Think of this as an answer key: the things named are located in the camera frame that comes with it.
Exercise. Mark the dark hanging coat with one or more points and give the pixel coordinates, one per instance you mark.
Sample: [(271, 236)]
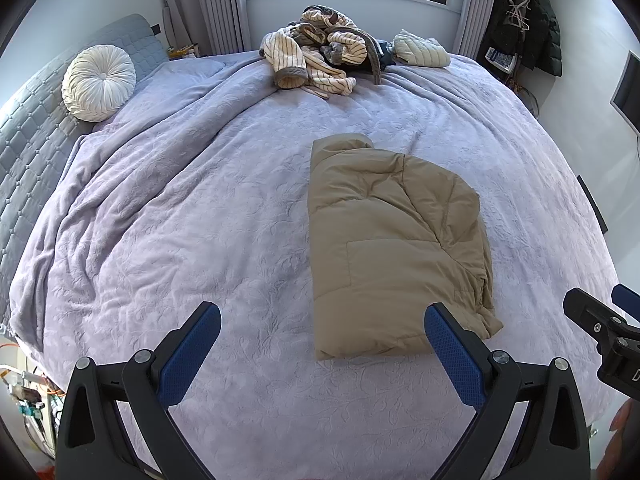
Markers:
[(542, 25)]

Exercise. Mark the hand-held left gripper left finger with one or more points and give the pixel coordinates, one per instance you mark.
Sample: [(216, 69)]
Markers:
[(190, 355)]

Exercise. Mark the round white pleated pillow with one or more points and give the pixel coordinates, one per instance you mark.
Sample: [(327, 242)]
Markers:
[(100, 82)]

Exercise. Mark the cream striped robe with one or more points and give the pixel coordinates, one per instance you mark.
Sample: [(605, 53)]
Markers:
[(287, 50)]

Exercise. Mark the person's right hand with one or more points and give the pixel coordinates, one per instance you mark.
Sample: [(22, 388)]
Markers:
[(625, 420)]

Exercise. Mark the bedside table items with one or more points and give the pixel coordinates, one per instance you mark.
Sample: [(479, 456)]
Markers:
[(182, 50)]

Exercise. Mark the cream folded puffer jacket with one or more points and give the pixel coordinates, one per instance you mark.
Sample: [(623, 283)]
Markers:
[(420, 50)]

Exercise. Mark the dark clothes pile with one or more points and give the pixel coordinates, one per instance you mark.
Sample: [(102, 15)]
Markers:
[(385, 55)]

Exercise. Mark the lavender embossed blanket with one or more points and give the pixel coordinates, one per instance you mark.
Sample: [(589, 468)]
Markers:
[(200, 210)]

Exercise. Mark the grey curtain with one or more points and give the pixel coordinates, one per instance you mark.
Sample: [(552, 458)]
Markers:
[(215, 5), (475, 5)]

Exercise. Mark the round standing fan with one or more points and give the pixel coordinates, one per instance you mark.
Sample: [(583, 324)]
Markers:
[(527, 100)]

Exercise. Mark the printed box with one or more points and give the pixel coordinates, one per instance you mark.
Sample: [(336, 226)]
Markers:
[(501, 58)]

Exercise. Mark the grey quilted headboard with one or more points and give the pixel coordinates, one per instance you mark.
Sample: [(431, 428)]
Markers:
[(30, 140)]

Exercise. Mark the beige puffer jacket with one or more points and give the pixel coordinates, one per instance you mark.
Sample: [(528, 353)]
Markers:
[(390, 240)]

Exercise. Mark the black wall switch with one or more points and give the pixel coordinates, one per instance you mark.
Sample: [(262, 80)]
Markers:
[(156, 28)]

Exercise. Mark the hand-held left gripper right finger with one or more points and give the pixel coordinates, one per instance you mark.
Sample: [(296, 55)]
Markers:
[(455, 355)]

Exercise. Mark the wall-mounted television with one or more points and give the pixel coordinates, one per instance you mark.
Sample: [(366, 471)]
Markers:
[(630, 90)]

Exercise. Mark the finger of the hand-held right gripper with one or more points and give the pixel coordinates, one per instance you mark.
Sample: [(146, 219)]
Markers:
[(627, 297), (585, 307)]

